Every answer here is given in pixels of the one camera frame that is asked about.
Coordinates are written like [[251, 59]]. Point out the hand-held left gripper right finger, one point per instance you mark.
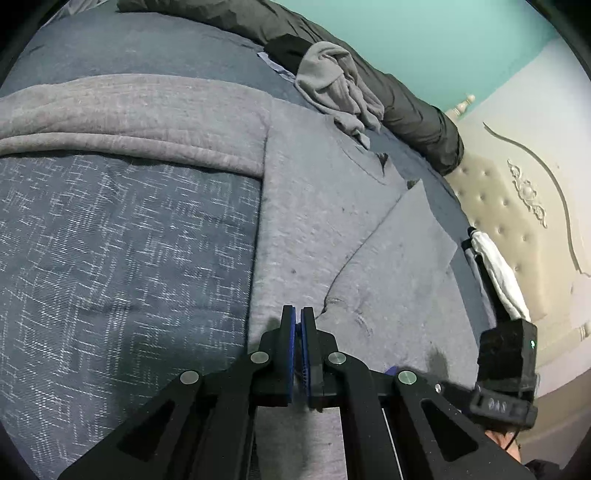
[[307, 350]]

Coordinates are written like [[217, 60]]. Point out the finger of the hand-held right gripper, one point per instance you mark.
[[457, 396]]

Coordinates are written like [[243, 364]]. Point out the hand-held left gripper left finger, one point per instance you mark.
[[290, 350]]

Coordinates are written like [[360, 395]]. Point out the grey sweatshirt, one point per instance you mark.
[[300, 221]]

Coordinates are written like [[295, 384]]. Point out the person's right hand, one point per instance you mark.
[[503, 441]]

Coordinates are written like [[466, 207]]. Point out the cream tufted headboard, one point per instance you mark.
[[508, 217]]

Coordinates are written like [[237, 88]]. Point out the dark grey rolled duvet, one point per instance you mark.
[[406, 115]]

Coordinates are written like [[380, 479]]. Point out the crumpled light grey garment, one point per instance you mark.
[[332, 83]]

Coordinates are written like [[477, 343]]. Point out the small light blue cloth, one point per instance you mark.
[[277, 64]]

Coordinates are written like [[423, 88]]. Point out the black crumpled garment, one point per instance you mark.
[[286, 53]]

